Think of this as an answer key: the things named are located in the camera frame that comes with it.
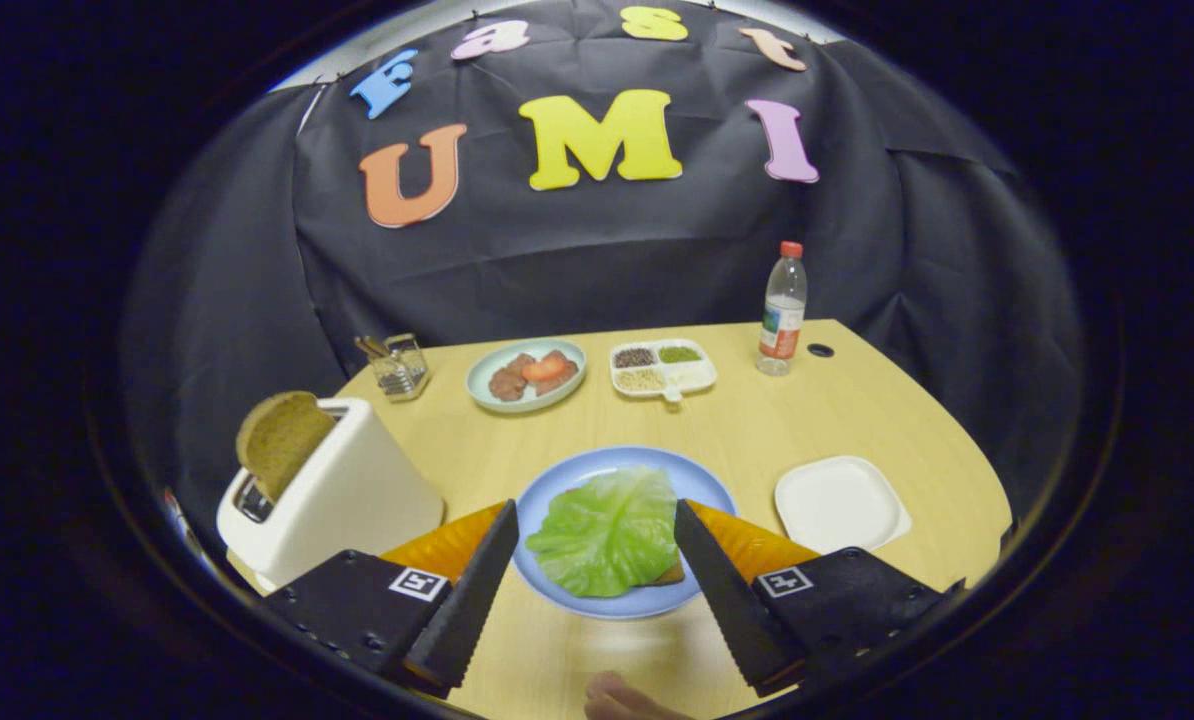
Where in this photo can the clear utensil holder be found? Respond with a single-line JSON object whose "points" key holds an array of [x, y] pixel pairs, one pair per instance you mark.
{"points": [[402, 375]]}

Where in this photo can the brown wooden sticks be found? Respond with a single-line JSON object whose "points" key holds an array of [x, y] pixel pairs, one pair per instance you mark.
{"points": [[372, 347]]}

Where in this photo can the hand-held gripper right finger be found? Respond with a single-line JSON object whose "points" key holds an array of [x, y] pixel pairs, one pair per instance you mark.
{"points": [[722, 600]]}

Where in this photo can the brown meat slices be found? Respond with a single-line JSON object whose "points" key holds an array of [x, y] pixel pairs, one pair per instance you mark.
{"points": [[507, 383]]}

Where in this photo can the green lettuce leaf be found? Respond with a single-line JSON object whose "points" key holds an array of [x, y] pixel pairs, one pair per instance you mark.
{"points": [[602, 535]]}

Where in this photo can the blue round plate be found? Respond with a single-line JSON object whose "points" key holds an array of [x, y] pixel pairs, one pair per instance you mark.
{"points": [[577, 478]]}

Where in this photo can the brown toast bread slice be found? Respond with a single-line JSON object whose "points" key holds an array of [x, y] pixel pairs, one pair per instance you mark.
{"points": [[282, 440]]}

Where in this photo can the white square plate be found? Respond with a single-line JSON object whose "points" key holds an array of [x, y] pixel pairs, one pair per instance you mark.
{"points": [[842, 505]]}

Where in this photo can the clear bottle with red cap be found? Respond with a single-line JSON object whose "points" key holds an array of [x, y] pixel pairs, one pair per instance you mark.
{"points": [[782, 320]]}

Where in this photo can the white divided spice dish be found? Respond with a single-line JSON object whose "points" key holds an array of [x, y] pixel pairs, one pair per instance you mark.
{"points": [[692, 376]]}

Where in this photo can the pale green round plate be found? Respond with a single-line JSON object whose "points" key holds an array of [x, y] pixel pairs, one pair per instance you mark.
{"points": [[487, 398]]}

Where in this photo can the red tomato slice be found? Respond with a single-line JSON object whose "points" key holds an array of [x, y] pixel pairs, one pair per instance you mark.
{"points": [[544, 368]]}

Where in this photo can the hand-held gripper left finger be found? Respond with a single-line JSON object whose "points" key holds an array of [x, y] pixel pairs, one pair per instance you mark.
{"points": [[467, 600]]}

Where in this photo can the bread slice under ham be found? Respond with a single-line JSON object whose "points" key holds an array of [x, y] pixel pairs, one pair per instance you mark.
{"points": [[671, 576]]}

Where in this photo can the black backdrop cloth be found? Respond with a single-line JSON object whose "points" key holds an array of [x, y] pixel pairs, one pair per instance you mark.
{"points": [[577, 260]]}

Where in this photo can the white toaster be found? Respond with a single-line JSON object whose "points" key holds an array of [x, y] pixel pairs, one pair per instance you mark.
{"points": [[357, 500]]}

